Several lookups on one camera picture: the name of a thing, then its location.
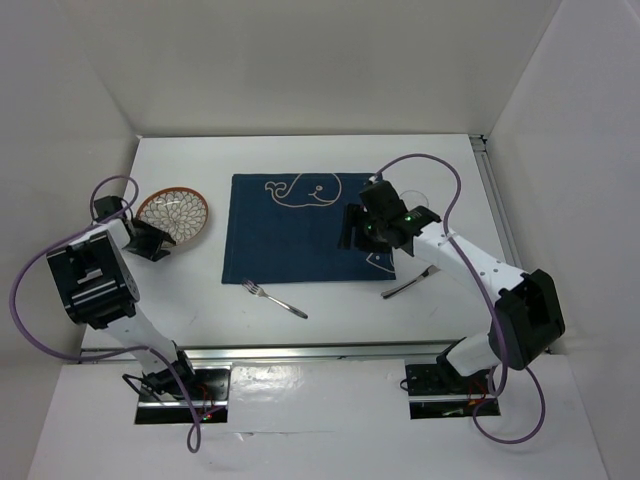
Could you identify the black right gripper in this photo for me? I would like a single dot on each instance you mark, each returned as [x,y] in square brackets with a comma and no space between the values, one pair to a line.
[355,215]

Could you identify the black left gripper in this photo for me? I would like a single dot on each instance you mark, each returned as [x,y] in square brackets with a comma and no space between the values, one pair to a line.
[156,236]

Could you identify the orange rimmed patterned plate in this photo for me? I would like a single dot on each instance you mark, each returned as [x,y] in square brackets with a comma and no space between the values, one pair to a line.
[180,212]

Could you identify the clear drinking glass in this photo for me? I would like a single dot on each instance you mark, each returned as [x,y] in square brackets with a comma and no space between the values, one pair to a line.
[413,199]

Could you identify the blue whale placemat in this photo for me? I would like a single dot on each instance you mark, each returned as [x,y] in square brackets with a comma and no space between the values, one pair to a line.
[286,227]

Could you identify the silver fork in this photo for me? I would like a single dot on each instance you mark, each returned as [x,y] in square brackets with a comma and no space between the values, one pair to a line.
[258,291]

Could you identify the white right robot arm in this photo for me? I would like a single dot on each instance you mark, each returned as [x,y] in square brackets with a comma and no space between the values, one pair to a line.
[526,316]

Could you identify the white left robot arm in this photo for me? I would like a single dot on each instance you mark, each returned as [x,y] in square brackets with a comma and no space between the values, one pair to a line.
[97,289]

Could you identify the silver table knife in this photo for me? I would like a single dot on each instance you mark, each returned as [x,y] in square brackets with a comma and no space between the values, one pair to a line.
[429,271]

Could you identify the aluminium front rail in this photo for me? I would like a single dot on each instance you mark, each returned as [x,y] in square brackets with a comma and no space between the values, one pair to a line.
[312,352]

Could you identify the aluminium rail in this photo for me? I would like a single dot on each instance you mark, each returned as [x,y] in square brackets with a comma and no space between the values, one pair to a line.
[312,352]
[499,213]

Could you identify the aluminium right side rail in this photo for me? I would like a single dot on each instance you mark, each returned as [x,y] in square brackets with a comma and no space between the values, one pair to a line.
[499,213]

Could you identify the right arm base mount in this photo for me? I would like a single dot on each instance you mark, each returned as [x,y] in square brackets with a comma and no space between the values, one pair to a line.
[430,397]

